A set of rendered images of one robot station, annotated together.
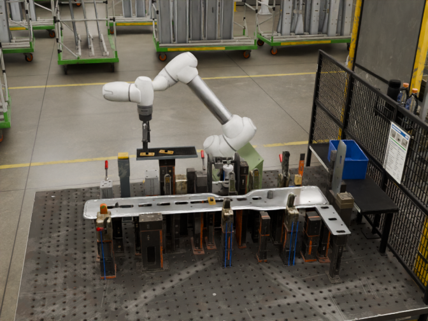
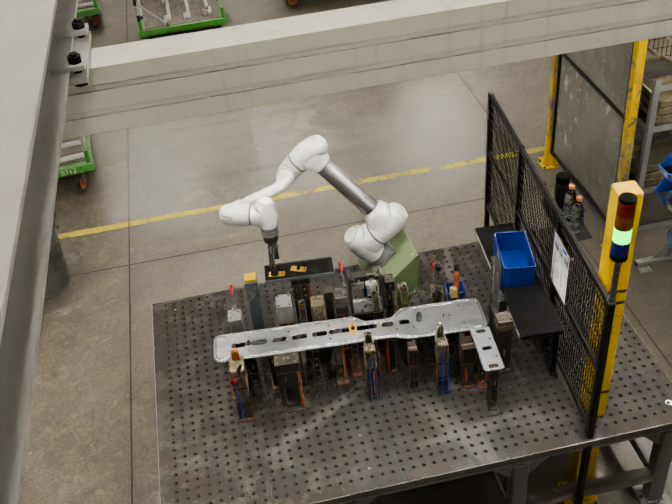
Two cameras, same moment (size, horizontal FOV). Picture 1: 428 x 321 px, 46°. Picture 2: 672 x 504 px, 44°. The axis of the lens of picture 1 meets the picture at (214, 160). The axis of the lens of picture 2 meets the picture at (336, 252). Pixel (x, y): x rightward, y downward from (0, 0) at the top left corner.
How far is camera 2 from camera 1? 1.62 m
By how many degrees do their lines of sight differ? 13
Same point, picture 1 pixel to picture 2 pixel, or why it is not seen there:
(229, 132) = (374, 224)
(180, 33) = not seen: outside the picture
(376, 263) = (543, 387)
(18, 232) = (132, 330)
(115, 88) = (233, 214)
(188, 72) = (318, 161)
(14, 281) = (139, 399)
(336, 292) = (492, 426)
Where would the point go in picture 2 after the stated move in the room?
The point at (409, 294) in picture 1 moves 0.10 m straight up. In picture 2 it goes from (572, 426) to (573, 412)
